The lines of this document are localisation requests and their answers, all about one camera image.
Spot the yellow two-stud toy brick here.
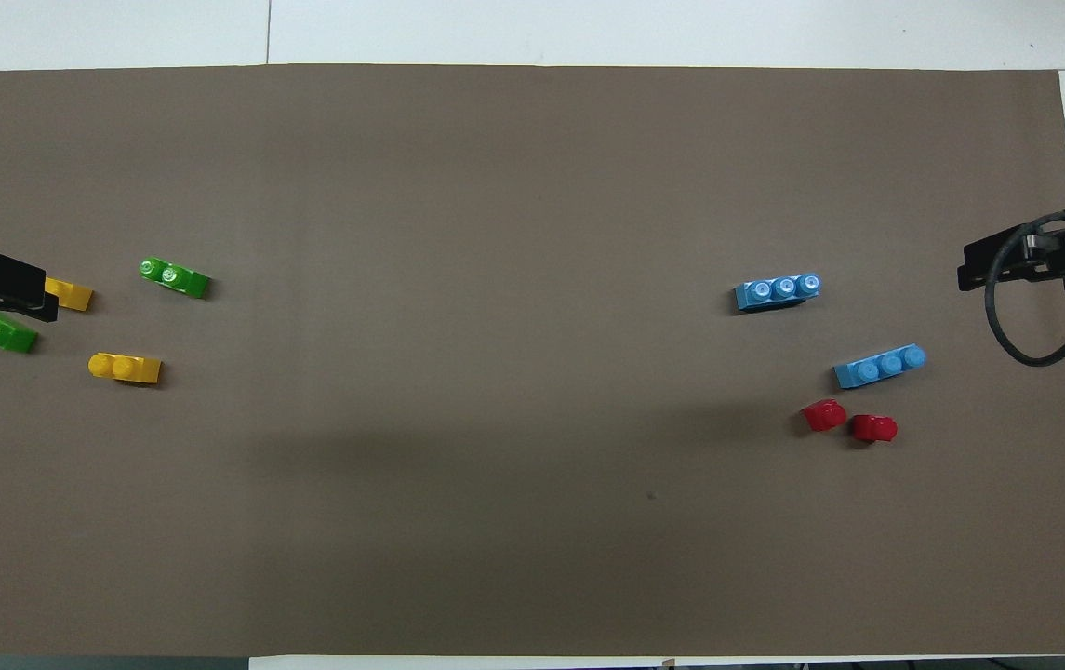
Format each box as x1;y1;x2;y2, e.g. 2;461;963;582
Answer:
88;352;163;385
44;277;95;313

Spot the blue three-stud toy brick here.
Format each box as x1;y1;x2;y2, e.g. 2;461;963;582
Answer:
833;344;928;390
734;273;822;314

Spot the brown table mat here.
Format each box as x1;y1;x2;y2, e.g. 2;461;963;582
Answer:
0;63;1065;658

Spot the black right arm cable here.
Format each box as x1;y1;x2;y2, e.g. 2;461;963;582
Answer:
984;210;1065;367

